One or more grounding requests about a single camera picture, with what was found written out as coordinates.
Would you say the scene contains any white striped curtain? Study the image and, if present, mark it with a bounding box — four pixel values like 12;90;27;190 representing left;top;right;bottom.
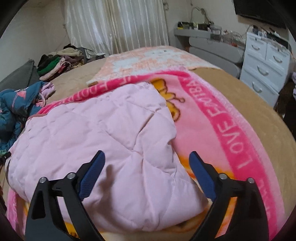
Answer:
64;1;169;55

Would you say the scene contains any grey curved shelf unit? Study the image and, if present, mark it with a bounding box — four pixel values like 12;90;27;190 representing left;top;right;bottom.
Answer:
174;29;244;78

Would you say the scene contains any grey headboard cushion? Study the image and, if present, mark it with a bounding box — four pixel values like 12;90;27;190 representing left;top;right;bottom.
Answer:
0;59;40;91

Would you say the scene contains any blue floral comforter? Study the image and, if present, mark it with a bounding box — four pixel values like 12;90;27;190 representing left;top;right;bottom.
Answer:
1;81;55;156

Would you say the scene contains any white drawer cabinet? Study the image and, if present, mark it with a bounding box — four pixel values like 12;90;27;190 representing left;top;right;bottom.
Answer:
240;32;295;108

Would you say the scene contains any pile of folded clothes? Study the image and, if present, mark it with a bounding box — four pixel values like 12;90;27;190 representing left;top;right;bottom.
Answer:
37;44;106;82

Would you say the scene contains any pink quilted jacket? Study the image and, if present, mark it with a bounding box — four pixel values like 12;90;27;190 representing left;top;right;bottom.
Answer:
6;82;208;232

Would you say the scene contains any peach kitty blanket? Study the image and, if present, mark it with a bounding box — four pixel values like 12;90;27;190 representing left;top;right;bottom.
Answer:
86;46;219;86

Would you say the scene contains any black flat television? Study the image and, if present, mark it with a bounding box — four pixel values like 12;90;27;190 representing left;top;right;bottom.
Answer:
232;0;287;29

